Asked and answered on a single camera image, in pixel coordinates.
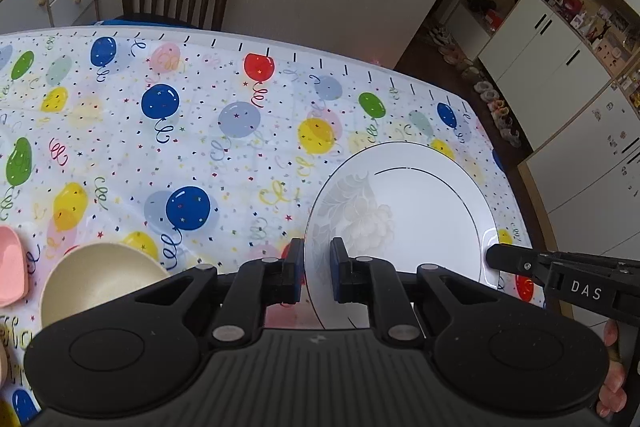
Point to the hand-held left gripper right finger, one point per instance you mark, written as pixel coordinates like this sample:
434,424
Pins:
337,274

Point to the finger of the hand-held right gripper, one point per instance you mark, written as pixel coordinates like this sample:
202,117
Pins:
515,259

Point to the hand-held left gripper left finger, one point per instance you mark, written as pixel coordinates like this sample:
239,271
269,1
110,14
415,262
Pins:
298,274

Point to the white floral dinner plate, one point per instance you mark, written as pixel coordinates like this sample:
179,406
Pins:
425,217

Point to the cream round bowl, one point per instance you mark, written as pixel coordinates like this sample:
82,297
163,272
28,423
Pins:
95,277

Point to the person's right hand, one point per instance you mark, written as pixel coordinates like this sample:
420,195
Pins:
614,377

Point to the balloon print tablecloth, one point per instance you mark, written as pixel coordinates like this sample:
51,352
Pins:
225,167

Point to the row of slippers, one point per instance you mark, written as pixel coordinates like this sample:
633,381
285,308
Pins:
492,99

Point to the white storage cabinet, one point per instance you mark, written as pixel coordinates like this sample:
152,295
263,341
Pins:
525,42

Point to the red box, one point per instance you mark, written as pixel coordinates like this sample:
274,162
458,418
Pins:
494,20

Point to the pink heart-shaped bowl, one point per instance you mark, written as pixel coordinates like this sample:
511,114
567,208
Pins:
10,277

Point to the blue seat cushion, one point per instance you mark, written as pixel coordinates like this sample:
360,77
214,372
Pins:
150,20

